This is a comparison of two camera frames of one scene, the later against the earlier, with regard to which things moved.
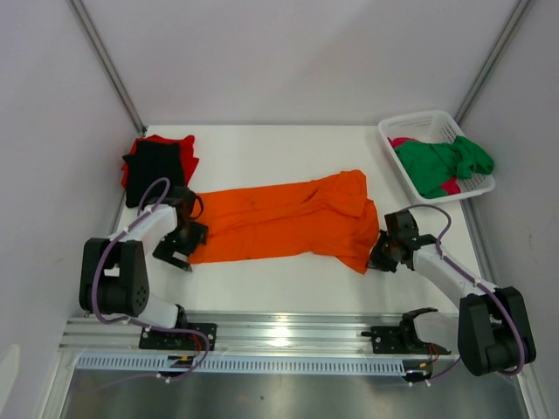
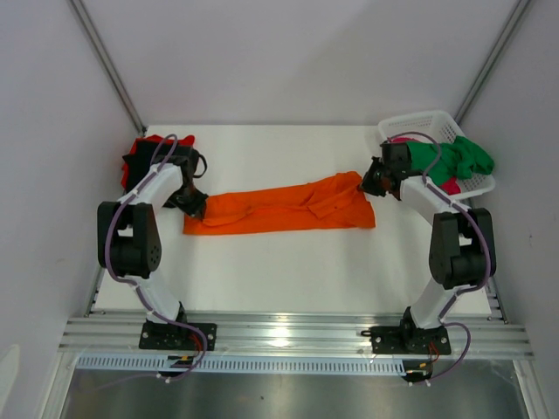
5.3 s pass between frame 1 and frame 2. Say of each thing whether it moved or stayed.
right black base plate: stayed
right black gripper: moved
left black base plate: stayed
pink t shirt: stayed
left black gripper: moved
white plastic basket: stayed
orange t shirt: moved
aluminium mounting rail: stayed
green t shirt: stayed
